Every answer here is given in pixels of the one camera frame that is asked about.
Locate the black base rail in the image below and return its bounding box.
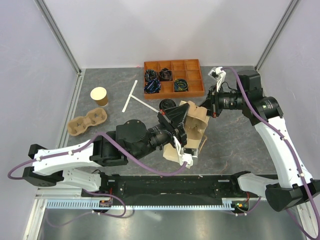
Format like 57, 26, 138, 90
96, 174, 257, 200

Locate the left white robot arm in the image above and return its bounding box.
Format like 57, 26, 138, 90
22, 103, 193, 197

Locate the kraft paper bag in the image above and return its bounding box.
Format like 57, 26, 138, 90
163, 127, 207, 165

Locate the grey cable duct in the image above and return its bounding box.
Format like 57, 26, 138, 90
46, 199, 236, 211

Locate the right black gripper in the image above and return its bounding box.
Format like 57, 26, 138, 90
193, 84, 247, 118

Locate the cardboard cup carrier tray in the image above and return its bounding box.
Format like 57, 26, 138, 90
180, 100, 209, 133

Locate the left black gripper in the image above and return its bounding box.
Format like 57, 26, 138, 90
133, 104, 191, 162

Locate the blue striped item in tray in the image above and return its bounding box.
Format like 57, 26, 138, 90
143, 78, 161, 94

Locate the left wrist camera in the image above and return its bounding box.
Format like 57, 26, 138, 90
173, 136, 196, 169

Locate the white straw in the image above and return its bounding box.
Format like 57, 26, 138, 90
129, 94, 159, 113
122, 80, 138, 113

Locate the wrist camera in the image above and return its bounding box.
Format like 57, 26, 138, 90
208, 66, 227, 93
173, 136, 196, 169

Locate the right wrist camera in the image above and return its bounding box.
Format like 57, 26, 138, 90
208, 66, 227, 93

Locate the blue yellow item in tray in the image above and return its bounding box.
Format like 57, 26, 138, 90
173, 78, 189, 92

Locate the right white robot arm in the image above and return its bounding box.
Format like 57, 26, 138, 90
201, 67, 320, 212

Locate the dark item in tray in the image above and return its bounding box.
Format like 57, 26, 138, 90
144, 69, 158, 82

